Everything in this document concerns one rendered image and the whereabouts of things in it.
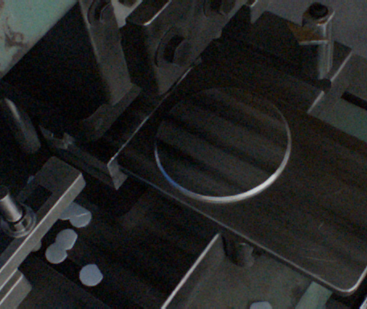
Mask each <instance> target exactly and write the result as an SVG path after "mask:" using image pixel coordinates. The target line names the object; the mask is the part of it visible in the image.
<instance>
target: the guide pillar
mask: <svg viewBox="0 0 367 309"><path fill-rule="evenodd" d="M0 110H1V111H2V114H3V116H4V117H5V119H6V122H7V124H8V126H9V127H10V129H11V132H12V134H13V135H14V137H15V139H16V141H17V142H18V144H19V146H20V147H21V149H22V151H23V152H24V153H27V154H32V153H34V152H36V151H37V150H38V149H39V148H40V140H39V138H38V135H37V133H36V132H35V127H34V126H33V124H32V122H31V119H30V118H29V117H28V115H27V112H26V110H25V109H24V108H23V107H21V106H19V105H17V104H15V103H14V102H13V101H11V100H9V99H7V98H5V99H4V100H1V101H0Z"/></svg>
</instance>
